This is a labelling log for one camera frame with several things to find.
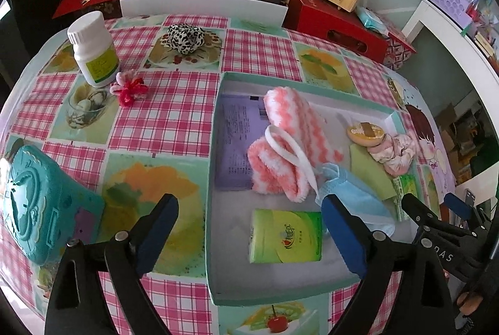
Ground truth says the brown cardboard box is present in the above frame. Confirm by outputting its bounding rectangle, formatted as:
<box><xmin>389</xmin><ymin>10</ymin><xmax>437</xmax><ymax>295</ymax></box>
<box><xmin>436</xmin><ymin>103</ymin><xmax>458</xmax><ymax>141</ymax></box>

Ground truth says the colourful stationery pile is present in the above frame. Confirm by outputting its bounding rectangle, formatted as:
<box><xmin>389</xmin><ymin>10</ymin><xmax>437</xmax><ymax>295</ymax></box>
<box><xmin>460</xmin><ymin>0</ymin><xmax>499</xmax><ymax>61</ymax></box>

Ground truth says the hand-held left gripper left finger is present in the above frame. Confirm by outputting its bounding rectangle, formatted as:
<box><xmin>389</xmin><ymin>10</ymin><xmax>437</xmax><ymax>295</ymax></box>
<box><xmin>44</xmin><ymin>193</ymin><xmax>180</xmax><ymax>335</ymax></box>

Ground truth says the pink checkered tablecloth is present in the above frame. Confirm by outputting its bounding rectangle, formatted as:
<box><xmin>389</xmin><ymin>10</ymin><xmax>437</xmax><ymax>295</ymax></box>
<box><xmin>0</xmin><ymin>13</ymin><xmax>461</xmax><ymax>335</ymax></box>

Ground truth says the white shelf unit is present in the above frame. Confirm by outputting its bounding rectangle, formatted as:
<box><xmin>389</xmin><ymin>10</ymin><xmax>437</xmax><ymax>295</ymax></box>
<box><xmin>401</xmin><ymin>0</ymin><xmax>499</xmax><ymax>86</ymax></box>

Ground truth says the light blue wipes pack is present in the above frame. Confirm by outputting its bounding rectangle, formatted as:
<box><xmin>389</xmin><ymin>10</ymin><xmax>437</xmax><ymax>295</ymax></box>
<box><xmin>356</xmin><ymin>6</ymin><xmax>390</xmax><ymax>33</ymax></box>

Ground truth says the person's right hand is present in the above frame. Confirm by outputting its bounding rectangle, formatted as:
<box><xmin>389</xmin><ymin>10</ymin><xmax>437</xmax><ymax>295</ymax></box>
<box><xmin>442</xmin><ymin>268</ymin><xmax>484</xmax><ymax>316</ymax></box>

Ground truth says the lime green packet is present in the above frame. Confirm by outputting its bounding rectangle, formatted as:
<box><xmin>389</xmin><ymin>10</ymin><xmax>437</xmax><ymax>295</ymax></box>
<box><xmin>392</xmin><ymin>174</ymin><xmax>419</xmax><ymax>222</ymax></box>

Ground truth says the red carton with handle cutout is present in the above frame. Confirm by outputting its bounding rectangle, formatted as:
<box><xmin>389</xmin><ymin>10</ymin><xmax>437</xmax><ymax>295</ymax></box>
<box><xmin>281</xmin><ymin>0</ymin><xmax>390</xmax><ymax>65</ymax></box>

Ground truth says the green tissue packet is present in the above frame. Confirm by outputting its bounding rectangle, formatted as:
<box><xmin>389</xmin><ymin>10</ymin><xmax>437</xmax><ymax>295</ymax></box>
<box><xmin>248</xmin><ymin>209</ymin><xmax>324</xmax><ymax>265</ymax></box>
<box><xmin>349</xmin><ymin>144</ymin><xmax>396</xmax><ymax>201</ymax></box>

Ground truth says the leopard print scrunchie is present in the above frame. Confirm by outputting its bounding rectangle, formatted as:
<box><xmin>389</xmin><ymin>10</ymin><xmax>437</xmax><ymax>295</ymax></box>
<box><xmin>167</xmin><ymin>24</ymin><xmax>206</xmax><ymax>55</ymax></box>

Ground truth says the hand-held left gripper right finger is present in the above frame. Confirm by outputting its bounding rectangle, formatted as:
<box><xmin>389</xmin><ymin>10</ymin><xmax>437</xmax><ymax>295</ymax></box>
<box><xmin>320</xmin><ymin>194</ymin><xmax>457</xmax><ymax>335</ymax></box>

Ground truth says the red patterned box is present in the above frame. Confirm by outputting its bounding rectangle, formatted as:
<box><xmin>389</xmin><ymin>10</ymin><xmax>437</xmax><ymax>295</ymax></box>
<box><xmin>384</xmin><ymin>21</ymin><xmax>417</xmax><ymax>71</ymax></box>

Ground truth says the white pill bottle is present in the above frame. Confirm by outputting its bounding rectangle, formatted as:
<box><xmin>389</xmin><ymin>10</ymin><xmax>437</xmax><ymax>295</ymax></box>
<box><xmin>67</xmin><ymin>11</ymin><xmax>120</xmax><ymax>88</ymax></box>

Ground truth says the teal plastic toy case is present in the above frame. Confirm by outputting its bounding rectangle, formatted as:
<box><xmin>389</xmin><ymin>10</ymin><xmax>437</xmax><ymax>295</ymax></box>
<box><xmin>0</xmin><ymin>146</ymin><xmax>106</xmax><ymax>265</ymax></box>

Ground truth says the pink floral scrunchie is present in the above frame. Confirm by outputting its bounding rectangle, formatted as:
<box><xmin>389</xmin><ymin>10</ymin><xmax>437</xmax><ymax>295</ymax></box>
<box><xmin>367</xmin><ymin>133</ymin><xmax>417</xmax><ymax>177</ymax></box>

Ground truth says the white shallow box teal rim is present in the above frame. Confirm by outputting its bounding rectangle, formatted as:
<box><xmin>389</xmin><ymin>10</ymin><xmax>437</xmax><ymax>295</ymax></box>
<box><xmin>205</xmin><ymin>72</ymin><xmax>424</xmax><ymax>306</ymax></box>

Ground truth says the blue face mask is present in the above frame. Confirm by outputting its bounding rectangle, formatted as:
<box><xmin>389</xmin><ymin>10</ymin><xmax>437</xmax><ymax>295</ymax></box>
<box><xmin>265</xmin><ymin>125</ymin><xmax>396</xmax><ymax>236</ymax></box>

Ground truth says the pink white striped fluffy sock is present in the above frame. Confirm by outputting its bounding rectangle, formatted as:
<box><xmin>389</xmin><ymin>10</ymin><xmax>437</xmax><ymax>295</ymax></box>
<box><xmin>247</xmin><ymin>86</ymin><xmax>344</xmax><ymax>202</ymax></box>

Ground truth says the pink red flower hair tie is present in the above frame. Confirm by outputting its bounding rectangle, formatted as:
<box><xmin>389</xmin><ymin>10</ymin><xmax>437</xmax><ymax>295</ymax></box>
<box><xmin>110</xmin><ymin>72</ymin><xmax>149</xmax><ymax>108</ymax></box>

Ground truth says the purple wet wipe packet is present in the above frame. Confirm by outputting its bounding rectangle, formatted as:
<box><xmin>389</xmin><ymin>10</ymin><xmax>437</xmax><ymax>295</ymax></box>
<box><xmin>214</xmin><ymin>94</ymin><xmax>274</xmax><ymax>191</ymax></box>

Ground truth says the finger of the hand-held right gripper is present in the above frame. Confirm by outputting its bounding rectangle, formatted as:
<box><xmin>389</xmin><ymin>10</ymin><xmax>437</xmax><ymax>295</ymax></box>
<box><xmin>444</xmin><ymin>192</ymin><xmax>476</xmax><ymax>226</ymax></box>
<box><xmin>401</xmin><ymin>194</ymin><xmax>439</xmax><ymax>238</ymax></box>

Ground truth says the white board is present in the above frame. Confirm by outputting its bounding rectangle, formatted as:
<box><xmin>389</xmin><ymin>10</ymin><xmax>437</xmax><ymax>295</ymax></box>
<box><xmin>119</xmin><ymin>0</ymin><xmax>288</xmax><ymax>27</ymax></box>

